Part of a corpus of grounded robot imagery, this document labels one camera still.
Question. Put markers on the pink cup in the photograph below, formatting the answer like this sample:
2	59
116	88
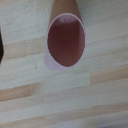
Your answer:
65	43

